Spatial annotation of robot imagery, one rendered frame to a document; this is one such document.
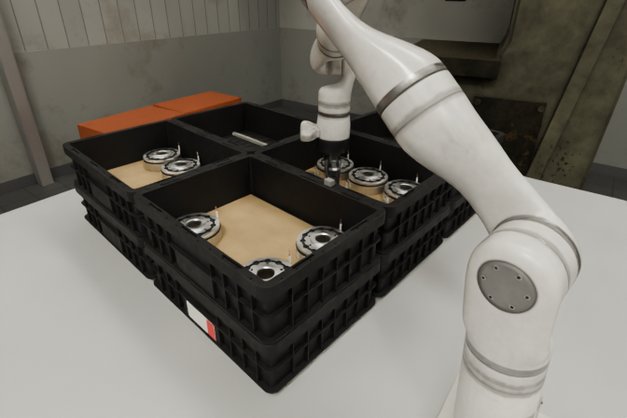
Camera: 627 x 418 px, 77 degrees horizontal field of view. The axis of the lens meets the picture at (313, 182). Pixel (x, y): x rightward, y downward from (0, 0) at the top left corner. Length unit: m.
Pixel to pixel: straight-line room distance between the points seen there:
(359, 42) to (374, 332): 0.55
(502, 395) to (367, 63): 0.41
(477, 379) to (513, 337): 0.09
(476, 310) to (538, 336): 0.06
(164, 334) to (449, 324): 0.55
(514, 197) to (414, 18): 3.53
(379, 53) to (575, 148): 2.21
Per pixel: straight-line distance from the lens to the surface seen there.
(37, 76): 3.37
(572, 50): 2.48
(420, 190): 0.82
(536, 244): 0.44
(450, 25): 3.84
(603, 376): 0.90
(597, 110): 2.56
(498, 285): 0.45
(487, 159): 0.47
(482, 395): 0.56
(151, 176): 1.15
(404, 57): 0.46
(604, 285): 1.12
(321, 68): 0.82
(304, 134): 0.84
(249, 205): 0.94
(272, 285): 0.55
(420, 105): 0.44
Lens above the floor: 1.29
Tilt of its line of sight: 26 degrees down
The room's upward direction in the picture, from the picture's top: 1 degrees clockwise
